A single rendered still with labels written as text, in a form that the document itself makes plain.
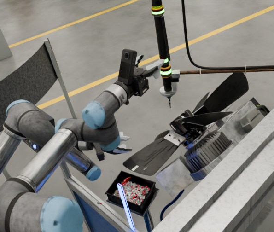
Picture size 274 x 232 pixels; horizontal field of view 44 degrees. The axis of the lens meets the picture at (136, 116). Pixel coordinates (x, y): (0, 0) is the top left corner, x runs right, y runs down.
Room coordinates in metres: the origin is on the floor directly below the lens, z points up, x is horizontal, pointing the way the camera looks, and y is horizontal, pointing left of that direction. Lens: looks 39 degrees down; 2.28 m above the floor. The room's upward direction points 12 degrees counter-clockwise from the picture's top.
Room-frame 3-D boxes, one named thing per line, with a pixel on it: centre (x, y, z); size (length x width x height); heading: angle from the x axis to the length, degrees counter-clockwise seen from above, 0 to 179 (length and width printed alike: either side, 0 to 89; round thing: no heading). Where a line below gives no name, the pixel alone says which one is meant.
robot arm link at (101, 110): (0.86, 0.11, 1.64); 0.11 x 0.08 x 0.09; 136
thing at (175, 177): (1.08, -0.13, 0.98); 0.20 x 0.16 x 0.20; 36
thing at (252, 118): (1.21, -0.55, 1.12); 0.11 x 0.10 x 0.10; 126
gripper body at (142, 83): (0.97, 0.00, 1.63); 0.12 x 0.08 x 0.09; 136
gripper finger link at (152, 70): (0.99, -0.06, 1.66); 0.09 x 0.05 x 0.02; 115
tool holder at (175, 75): (1.13, -0.16, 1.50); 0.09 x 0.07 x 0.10; 71
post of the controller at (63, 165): (1.34, 0.46, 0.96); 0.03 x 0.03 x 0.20; 36
